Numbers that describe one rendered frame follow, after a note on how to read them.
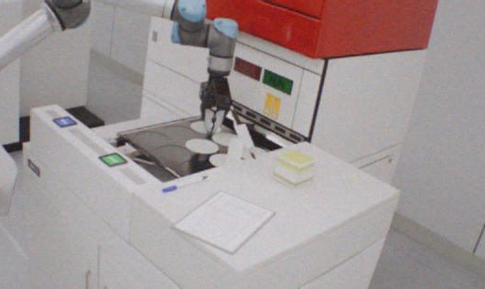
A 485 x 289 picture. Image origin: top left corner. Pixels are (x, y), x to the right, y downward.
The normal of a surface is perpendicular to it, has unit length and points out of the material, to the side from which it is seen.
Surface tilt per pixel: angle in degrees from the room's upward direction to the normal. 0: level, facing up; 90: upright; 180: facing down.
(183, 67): 90
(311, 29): 90
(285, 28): 90
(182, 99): 90
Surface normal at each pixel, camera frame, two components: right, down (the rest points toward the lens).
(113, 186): -0.70, 0.19
